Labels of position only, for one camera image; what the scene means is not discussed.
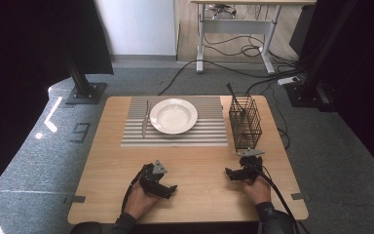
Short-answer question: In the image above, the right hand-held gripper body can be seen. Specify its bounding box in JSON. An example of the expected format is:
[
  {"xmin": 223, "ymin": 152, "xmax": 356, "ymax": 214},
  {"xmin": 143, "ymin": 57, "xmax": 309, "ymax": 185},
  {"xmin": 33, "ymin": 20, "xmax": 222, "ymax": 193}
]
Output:
[{"xmin": 236, "ymin": 147, "xmax": 266, "ymax": 181}]

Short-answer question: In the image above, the grey table bracket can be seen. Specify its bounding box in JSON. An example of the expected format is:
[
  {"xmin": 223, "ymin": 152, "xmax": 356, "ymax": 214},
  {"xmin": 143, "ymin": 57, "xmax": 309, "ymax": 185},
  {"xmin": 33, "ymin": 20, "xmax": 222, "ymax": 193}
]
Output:
[
  {"xmin": 63, "ymin": 194, "xmax": 87, "ymax": 205},
  {"xmin": 290, "ymin": 192, "xmax": 313, "ymax": 202}
]

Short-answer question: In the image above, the person's right hand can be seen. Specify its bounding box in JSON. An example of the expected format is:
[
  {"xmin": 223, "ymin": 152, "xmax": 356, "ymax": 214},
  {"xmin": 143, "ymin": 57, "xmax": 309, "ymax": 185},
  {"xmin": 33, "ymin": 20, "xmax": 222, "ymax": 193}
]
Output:
[{"xmin": 242, "ymin": 175, "xmax": 273, "ymax": 207}]

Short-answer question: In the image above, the white deep plate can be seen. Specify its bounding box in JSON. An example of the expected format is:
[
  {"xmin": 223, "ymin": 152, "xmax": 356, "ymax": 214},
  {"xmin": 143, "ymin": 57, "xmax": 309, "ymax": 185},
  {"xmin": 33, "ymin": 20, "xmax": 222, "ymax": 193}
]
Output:
[{"xmin": 149, "ymin": 97, "xmax": 199, "ymax": 136}]

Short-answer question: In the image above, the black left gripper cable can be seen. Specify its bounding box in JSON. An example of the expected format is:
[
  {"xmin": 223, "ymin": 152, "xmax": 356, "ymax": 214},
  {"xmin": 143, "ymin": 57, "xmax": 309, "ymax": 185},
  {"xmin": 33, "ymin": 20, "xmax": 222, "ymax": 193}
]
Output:
[{"xmin": 120, "ymin": 165, "xmax": 148, "ymax": 213}]

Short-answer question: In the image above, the black metal stand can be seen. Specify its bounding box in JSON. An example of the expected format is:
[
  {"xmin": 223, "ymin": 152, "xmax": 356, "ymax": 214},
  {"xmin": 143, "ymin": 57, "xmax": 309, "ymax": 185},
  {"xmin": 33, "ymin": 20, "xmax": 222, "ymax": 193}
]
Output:
[
  {"xmin": 62, "ymin": 48, "xmax": 108, "ymax": 106},
  {"xmin": 283, "ymin": 0, "xmax": 359, "ymax": 113}
]

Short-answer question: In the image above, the dark-handled utensil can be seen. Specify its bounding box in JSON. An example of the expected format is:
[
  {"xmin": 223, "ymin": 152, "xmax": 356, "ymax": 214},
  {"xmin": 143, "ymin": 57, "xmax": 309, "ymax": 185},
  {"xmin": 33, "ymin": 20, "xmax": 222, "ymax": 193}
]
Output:
[{"xmin": 225, "ymin": 82, "xmax": 246, "ymax": 119}]

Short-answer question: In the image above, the white-legged desk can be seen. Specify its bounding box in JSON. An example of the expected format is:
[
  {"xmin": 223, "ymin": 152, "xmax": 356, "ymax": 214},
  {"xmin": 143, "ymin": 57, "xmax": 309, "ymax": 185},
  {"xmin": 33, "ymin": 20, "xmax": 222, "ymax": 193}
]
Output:
[{"xmin": 189, "ymin": 0, "xmax": 318, "ymax": 75}]

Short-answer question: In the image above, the person's left hand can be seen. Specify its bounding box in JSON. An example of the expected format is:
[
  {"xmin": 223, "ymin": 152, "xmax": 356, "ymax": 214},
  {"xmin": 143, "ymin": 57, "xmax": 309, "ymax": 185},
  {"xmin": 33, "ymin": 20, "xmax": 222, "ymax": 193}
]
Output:
[{"xmin": 124, "ymin": 179, "xmax": 162, "ymax": 220}]

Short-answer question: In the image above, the silver table knife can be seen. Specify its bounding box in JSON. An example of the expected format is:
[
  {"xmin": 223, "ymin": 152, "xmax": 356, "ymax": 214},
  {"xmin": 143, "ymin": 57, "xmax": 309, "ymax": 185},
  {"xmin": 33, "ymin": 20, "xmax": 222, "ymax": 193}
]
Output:
[{"xmin": 141, "ymin": 99, "xmax": 153, "ymax": 139}]

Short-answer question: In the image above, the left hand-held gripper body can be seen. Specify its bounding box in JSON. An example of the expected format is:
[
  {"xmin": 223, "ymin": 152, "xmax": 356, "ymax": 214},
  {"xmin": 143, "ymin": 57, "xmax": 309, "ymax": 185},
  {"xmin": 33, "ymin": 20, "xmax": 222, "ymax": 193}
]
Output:
[{"xmin": 138, "ymin": 159, "xmax": 168, "ymax": 196}]

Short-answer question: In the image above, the grey striped placemat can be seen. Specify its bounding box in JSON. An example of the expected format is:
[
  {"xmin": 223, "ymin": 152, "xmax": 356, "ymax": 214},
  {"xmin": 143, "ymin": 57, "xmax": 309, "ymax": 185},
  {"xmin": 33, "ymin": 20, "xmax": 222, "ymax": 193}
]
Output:
[{"xmin": 120, "ymin": 95, "xmax": 229, "ymax": 148}]

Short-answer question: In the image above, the white power strip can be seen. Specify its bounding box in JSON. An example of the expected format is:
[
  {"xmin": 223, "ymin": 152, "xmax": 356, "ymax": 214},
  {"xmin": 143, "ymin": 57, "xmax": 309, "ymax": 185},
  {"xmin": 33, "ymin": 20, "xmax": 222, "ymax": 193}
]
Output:
[{"xmin": 277, "ymin": 75, "xmax": 302, "ymax": 87}]

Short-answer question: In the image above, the office chair base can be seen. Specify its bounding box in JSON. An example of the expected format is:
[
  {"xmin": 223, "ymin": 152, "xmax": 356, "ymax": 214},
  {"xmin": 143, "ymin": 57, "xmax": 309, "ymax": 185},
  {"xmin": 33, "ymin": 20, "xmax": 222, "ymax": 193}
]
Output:
[{"xmin": 206, "ymin": 3, "xmax": 239, "ymax": 20}]

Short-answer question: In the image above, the bundle of black cables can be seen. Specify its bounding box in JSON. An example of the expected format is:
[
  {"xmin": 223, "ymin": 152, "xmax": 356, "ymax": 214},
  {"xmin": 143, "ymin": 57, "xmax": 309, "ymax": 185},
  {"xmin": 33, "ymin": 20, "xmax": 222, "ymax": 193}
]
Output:
[{"xmin": 202, "ymin": 32, "xmax": 301, "ymax": 67}]

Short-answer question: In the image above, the dark curtain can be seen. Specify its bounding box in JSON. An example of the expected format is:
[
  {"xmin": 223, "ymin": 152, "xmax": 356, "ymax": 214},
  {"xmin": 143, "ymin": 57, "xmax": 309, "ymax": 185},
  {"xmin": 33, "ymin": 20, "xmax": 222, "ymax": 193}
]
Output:
[
  {"xmin": 0, "ymin": 0, "xmax": 115, "ymax": 204},
  {"xmin": 288, "ymin": 0, "xmax": 374, "ymax": 184}
]

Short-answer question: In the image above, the black floor cable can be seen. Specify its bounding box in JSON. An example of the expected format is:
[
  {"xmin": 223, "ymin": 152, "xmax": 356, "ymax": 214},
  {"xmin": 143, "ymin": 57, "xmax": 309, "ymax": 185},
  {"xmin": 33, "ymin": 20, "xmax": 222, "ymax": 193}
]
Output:
[{"xmin": 157, "ymin": 58, "xmax": 306, "ymax": 97}]

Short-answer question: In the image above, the black wire cutlery basket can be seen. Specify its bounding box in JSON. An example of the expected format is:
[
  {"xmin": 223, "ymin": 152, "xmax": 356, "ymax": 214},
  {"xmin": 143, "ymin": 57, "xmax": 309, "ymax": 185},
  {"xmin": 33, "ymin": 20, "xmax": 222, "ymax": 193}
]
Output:
[{"xmin": 228, "ymin": 94, "xmax": 263, "ymax": 151}]

